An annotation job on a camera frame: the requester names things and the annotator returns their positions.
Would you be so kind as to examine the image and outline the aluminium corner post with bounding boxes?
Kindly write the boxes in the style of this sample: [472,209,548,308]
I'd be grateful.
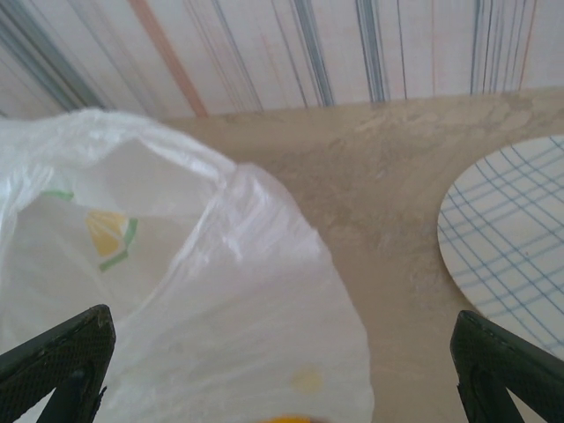
[0,8,105,116]

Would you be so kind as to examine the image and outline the white blue-checked plate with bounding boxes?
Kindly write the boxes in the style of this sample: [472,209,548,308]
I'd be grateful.
[436,135,564,360]

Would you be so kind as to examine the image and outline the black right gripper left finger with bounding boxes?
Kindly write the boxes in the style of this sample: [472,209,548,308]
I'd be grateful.
[0,304,117,423]

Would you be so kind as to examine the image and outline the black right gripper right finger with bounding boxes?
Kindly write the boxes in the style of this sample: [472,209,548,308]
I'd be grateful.
[449,309,564,423]

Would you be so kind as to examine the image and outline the white printed plastic bag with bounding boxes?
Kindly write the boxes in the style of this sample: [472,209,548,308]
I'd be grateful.
[0,108,376,423]

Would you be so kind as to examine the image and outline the orange fruit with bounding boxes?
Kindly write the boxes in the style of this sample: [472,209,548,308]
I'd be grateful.
[263,413,330,423]

